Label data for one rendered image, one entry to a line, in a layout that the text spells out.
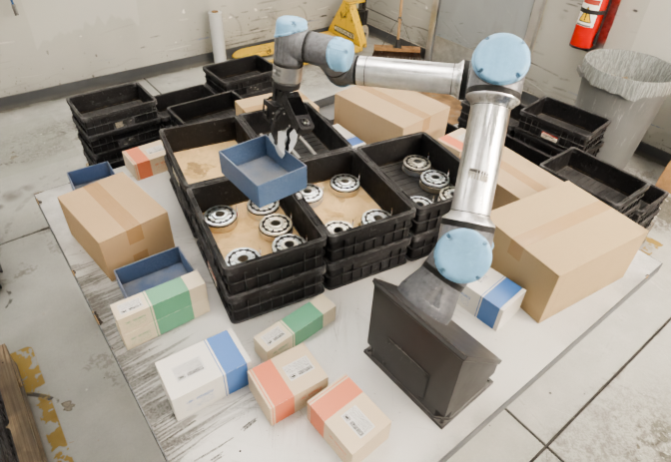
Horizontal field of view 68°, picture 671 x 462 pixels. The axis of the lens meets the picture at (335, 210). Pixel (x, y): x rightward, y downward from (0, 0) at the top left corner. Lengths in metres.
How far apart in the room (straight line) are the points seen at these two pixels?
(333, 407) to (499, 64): 0.84
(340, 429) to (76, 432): 1.29
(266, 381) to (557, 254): 0.87
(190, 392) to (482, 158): 0.85
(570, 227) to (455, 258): 0.66
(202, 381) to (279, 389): 0.18
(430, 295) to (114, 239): 0.93
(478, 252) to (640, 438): 1.50
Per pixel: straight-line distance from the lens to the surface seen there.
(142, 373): 1.44
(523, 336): 1.56
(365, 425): 1.22
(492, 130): 1.12
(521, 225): 1.60
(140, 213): 1.66
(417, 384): 1.29
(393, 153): 1.88
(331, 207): 1.65
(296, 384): 1.27
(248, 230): 1.57
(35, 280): 2.88
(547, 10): 4.39
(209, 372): 1.29
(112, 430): 2.22
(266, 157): 1.46
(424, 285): 1.22
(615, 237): 1.69
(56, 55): 4.56
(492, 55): 1.13
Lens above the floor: 1.84
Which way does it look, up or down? 38 degrees down
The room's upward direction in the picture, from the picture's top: 3 degrees clockwise
